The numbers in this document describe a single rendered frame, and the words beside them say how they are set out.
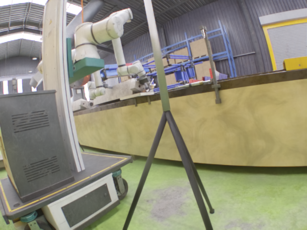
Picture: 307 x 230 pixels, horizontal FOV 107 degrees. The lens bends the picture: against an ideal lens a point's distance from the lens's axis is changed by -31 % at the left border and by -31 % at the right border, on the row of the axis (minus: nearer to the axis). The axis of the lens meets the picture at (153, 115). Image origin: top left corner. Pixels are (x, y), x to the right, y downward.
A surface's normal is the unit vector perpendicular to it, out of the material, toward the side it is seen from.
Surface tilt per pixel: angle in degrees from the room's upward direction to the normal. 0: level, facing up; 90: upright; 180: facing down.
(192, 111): 90
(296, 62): 90
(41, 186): 90
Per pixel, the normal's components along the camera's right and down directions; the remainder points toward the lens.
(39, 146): 0.83, -0.10
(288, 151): -0.67, 0.15
